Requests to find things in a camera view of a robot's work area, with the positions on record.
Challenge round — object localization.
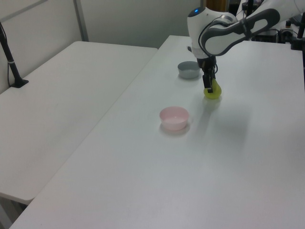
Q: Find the grey metal partition post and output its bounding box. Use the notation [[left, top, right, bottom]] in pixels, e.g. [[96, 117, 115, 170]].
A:
[[73, 0, 90, 42]]

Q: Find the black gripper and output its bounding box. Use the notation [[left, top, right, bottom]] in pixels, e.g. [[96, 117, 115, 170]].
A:
[[196, 55, 217, 94]]

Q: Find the pink plastic bowl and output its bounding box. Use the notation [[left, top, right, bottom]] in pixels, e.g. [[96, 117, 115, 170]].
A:
[[159, 106, 190, 131]]

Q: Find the green pear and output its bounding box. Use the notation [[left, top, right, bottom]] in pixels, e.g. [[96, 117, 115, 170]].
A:
[[203, 78, 223, 100]]

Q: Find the grey plastic bowl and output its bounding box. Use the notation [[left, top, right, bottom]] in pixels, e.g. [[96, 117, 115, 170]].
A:
[[177, 61, 201, 80]]

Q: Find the light wooden furniture panel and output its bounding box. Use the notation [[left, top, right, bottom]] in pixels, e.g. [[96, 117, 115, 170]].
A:
[[205, 0, 230, 12]]

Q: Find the black cable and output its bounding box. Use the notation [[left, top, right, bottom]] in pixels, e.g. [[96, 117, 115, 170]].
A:
[[198, 14, 241, 58]]

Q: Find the black pole with base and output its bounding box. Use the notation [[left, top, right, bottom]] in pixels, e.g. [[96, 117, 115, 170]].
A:
[[0, 21, 30, 88]]

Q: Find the white side table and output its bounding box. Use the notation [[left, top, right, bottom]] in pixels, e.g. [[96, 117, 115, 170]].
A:
[[0, 41, 159, 206]]

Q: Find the black stand with clamp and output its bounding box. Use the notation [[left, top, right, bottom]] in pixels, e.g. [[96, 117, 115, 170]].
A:
[[289, 13, 305, 51]]

